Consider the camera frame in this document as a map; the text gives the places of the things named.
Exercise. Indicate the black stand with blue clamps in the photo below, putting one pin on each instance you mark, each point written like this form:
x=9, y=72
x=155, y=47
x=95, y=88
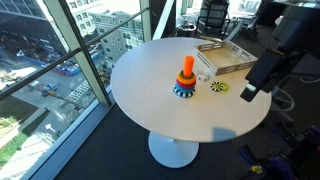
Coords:
x=283, y=160

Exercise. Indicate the orange post with striped base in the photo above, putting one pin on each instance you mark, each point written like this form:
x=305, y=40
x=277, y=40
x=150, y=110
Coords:
x=188, y=65

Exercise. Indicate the window frame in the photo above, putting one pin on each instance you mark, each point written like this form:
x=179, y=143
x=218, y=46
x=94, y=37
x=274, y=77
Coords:
x=85, y=70

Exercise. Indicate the white table pedestal base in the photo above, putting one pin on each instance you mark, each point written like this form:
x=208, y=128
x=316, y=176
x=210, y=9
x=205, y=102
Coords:
x=172, y=151

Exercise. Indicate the small dark round stool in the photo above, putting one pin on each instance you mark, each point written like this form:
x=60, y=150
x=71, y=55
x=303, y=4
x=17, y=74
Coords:
x=186, y=30

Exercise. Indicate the black mesh chair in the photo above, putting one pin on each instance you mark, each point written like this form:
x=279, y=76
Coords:
x=213, y=16

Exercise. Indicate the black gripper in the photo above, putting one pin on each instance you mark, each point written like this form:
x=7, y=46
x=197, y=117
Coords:
x=271, y=71

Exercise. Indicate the dark window handrail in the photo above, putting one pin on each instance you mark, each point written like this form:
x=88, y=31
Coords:
x=40, y=72

